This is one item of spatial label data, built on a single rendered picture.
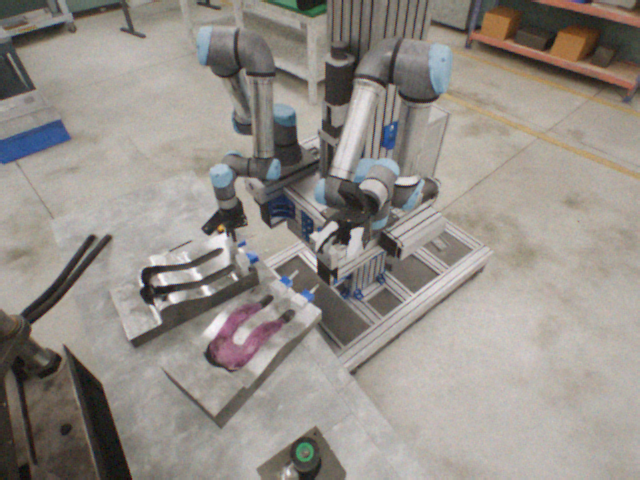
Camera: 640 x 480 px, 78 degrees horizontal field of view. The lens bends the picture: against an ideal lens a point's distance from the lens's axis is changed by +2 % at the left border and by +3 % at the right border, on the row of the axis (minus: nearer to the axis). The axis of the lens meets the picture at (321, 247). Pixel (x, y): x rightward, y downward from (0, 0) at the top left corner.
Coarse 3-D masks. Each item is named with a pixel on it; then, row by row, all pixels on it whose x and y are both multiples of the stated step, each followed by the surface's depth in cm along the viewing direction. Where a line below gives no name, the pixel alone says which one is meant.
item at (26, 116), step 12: (24, 96) 362; (36, 96) 368; (0, 108) 354; (12, 108) 360; (24, 108) 367; (36, 108) 370; (48, 108) 347; (0, 120) 356; (12, 120) 334; (24, 120) 356; (36, 120) 347; (48, 120) 353; (0, 132) 333; (12, 132) 339
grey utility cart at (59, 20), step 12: (48, 0) 546; (60, 0) 525; (60, 12) 560; (0, 24) 525; (12, 24) 530; (24, 24) 527; (36, 24) 516; (48, 24) 526; (60, 24) 571; (72, 24) 548
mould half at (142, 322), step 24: (216, 240) 163; (144, 264) 149; (168, 264) 151; (216, 264) 155; (216, 288) 147; (240, 288) 153; (120, 312) 143; (144, 312) 143; (168, 312) 138; (192, 312) 146; (144, 336) 139
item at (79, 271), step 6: (108, 234) 174; (102, 240) 170; (108, 240) 172; (96, 246) 166; (102, 246) 168; (90, 252) 163; (96, 252) 163; (90, 258) 159; (84, 264) 156; (78, 270) 152; (84, 270) 155; (72, 276) 149; (78, 276) 151; (66, 282) 146; (72, 282) 148
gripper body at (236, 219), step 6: (240, 204) 148; (222, 210) 144; (228, 210) 144; (234, 210) 149; (240, 210) 150; (234, 216) 150; (240, 216) 150; (246, 216) 151; (222, 222) 153; (228, 222) 148; (234, 222) 149; (240, 222) 153; (228, 228) 150; (234, 228) 153
